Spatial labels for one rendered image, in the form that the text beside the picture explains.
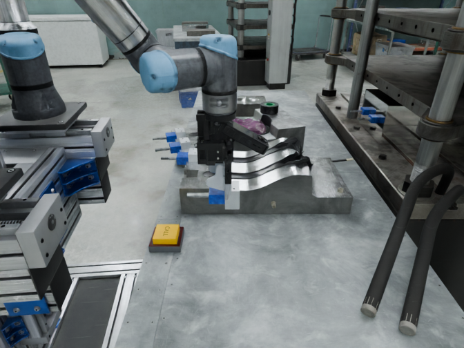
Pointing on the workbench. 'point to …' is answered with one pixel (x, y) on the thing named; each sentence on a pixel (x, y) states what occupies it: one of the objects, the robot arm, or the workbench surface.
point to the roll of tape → (269, 108)
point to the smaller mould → (248, 105)
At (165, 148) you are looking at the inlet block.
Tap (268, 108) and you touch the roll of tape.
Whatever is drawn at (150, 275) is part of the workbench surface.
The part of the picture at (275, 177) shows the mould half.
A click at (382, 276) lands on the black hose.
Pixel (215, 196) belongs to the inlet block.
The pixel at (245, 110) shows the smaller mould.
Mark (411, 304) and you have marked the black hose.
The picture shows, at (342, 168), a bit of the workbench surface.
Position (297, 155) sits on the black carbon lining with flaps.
